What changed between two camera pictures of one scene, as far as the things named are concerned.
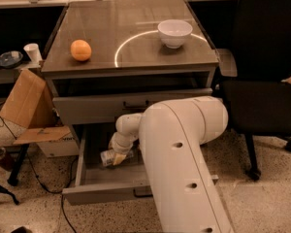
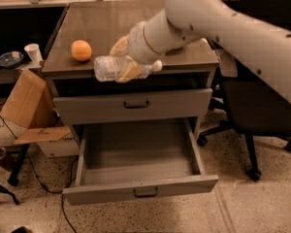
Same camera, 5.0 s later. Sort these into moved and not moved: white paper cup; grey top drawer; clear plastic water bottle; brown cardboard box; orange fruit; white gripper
Moved: white gripper; clear plastic water bottle
Not moved: grey top drawer; white paper cup; orange fruit; brown cardboard box
